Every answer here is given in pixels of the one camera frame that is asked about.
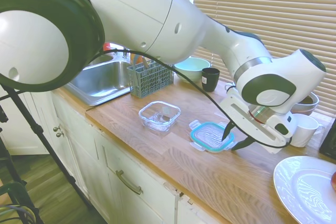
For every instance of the grey bowl brown interior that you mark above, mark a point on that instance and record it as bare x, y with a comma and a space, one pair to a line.
311, 100

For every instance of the stainless steel sink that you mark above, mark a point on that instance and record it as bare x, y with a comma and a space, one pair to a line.
102, 79

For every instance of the clear lid with teal seal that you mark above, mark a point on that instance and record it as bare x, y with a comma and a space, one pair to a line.
210, 134

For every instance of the chrome faucet base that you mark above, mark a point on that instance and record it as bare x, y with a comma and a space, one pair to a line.
126, 54

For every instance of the white dinner plate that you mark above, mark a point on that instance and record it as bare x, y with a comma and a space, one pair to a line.
302, 187

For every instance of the dark green clamp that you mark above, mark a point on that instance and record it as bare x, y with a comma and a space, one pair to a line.
15, 188

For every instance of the grey plastic utensil basket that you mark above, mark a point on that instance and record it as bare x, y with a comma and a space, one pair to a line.
149, 82

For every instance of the pale stacked bowl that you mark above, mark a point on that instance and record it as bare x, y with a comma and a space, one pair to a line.
304, 111

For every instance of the beige window blind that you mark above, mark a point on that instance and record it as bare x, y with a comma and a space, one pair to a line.
262, 3

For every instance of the clear glass food container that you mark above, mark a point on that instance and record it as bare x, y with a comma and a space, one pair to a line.
160, 119

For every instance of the white mug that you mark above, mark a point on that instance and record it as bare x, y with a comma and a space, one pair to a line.
305, 132

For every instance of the purple object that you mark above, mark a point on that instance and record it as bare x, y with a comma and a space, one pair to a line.
281, 128

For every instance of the orange utensil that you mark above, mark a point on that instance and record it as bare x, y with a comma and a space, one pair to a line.
137, 58

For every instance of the black countertop appliance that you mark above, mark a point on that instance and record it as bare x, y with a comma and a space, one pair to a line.
329, 142

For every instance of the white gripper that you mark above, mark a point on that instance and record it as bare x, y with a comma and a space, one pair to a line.
241, 113

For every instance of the black camera stand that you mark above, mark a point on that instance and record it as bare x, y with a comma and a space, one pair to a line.
37, 128

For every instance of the mint green bowl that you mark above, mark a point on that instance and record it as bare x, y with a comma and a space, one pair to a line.
191, 69

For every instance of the white kitchen cabinet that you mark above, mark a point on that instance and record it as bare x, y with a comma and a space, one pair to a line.
86, 161

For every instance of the round metal cabinet knob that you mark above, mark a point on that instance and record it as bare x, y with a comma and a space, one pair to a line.
60, 134
55, 129

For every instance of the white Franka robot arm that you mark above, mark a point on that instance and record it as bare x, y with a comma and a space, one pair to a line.
131, 11

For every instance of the black cup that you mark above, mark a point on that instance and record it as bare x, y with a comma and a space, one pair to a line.
210, 81

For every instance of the red fruit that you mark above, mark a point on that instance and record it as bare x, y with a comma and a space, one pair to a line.
334, 182

